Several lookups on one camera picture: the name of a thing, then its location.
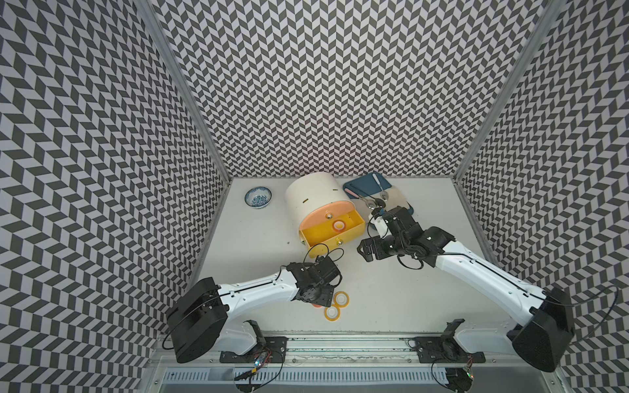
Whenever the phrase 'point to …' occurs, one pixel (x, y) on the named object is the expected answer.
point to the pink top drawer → (325, 211)
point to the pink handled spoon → (370, 203)
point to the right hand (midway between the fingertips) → (372, 250)
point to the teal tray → (366, 185)
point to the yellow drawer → (319, 238)
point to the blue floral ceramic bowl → (258, 197)
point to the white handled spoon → (383, 194)
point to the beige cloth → (390, 197)
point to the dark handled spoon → (379, 201)
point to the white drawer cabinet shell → (306, 192)
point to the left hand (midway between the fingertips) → (317, 298)
